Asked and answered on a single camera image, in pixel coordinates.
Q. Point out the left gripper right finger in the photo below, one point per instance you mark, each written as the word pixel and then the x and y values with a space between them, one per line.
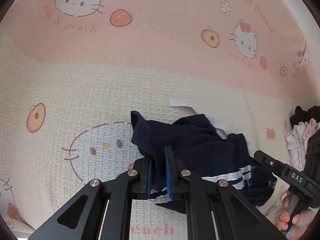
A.
pixel 215 210

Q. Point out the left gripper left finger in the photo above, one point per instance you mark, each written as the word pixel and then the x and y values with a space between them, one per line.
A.
pixel 100 210

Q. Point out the navy shorts white stripes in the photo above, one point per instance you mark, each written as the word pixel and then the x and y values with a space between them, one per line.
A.
pixel 195 141

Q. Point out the white and dark clothes pile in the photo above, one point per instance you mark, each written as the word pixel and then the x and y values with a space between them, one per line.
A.
pixel 303 125

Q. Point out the right hand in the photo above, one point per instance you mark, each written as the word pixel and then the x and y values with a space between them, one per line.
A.
pixel 300 222

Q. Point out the pink cream Hello Kitty blanket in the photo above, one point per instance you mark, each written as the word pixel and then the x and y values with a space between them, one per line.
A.
pixel 72 71

